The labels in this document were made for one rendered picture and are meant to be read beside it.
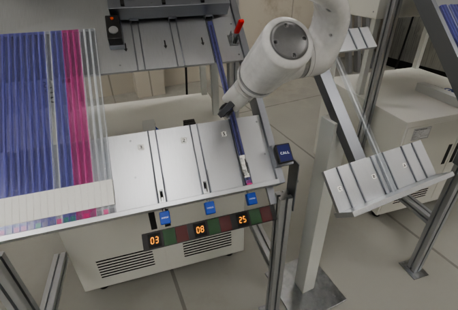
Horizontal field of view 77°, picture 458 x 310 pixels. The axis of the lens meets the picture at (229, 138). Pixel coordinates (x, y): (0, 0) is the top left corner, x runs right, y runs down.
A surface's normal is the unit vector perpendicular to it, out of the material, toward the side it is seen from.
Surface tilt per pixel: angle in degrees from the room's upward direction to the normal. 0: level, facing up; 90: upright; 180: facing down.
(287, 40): 52
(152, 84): 90
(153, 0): 44
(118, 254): 90
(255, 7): 90
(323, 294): 0
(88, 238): 90
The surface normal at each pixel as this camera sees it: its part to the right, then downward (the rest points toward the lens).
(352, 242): -0.02, -0.86
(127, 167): 0.18, -0.29
